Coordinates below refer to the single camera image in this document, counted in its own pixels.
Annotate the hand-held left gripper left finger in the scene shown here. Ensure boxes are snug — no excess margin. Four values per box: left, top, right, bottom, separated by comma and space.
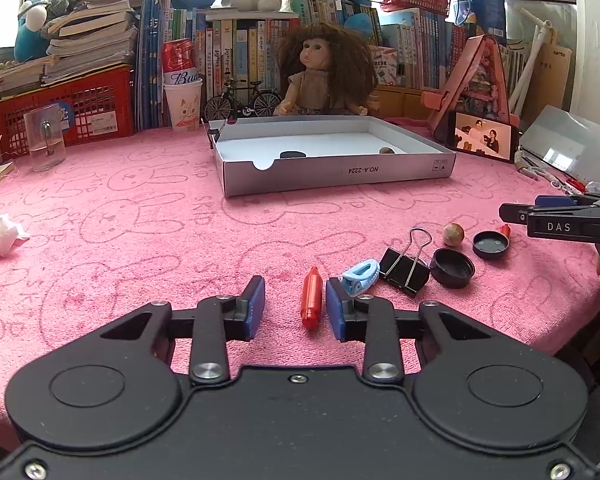
100, 275, 267, 386

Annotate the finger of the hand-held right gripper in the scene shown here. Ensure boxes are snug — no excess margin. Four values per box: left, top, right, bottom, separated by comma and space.
499, 201, 533, 224
534, 194, 600, 209

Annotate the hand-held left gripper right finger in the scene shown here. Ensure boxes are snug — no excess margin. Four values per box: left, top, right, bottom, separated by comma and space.
325, 276, 501, 386

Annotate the red crayon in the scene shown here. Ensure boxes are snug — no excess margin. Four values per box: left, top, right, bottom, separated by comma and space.
300, 266, 325, 331

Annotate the black round cap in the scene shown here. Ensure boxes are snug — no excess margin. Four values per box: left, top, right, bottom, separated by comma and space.
472, 231, 510, 261
430, 248, 476, 289

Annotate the blue plastic clip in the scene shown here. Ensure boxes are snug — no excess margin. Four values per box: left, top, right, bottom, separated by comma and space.
341, 258, 381, 297

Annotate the large black binder clip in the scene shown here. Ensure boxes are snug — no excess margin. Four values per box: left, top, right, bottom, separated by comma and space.
378, 227, 433, 298

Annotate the white cardboard box tray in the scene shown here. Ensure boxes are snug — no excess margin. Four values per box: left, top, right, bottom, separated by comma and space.
207, 114, 455, 198

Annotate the grey laptop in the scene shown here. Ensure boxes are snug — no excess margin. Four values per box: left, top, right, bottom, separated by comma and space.
517, 105, 600, 188

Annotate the smartphone with lit screen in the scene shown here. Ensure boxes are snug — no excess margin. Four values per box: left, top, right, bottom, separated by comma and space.
447, 110, 521, 163

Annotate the brown cardboard box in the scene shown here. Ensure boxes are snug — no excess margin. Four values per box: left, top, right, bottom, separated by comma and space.
532, 42, 573, 128

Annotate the pink triangular stand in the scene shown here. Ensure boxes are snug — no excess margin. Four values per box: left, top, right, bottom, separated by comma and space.
421, 35, 518, 141

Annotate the pink rabbit print towel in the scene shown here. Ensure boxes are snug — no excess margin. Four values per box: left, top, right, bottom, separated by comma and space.
0, 117, 600, 441

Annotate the wooden desk organizer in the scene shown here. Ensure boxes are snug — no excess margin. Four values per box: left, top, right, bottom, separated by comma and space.
375, 84, 433, 120

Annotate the small black binder clip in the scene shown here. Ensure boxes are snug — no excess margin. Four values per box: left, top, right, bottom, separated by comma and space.
206, 120, 227, 150

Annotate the black model bicycle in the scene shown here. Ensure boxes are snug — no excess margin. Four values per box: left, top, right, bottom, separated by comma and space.
203, 80, 283, 122

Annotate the blue carton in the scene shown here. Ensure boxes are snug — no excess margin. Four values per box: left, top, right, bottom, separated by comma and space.
447, 0, 510, 43

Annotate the cat print paper cup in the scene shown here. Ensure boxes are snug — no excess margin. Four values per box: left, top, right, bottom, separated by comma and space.
163, 79, 203, 133

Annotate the curly brown-haired doll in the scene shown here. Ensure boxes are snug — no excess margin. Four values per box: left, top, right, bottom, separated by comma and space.
272, 22, 378, 117

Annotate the blue round plush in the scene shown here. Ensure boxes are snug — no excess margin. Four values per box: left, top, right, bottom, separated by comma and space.
344, 10, 376, 36

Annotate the red plastic crate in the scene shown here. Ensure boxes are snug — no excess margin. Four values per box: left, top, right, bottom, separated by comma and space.
0, 65, 136, 148

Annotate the red beverage can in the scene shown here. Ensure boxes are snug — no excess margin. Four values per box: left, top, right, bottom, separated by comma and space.
161, 38, 201, 86

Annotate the row of standing books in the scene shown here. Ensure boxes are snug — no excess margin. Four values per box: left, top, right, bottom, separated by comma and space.
135, 0, 531, 131

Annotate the crumpled white tissue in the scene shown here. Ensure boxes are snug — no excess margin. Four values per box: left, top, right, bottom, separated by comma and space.
0, 210, 31, 258

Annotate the clear glass cup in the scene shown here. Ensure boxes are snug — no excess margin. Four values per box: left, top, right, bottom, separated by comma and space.
23, 104, 67, 172

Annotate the stack of lying books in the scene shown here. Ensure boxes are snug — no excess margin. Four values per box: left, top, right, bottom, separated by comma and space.
42, 0, 141, 86

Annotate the blue and white plush toy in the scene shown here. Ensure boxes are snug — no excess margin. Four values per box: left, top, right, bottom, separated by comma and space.
14, 0, 53, 63

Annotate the white pipe frame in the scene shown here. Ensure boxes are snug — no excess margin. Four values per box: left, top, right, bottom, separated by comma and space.
507, 7, 561, 118

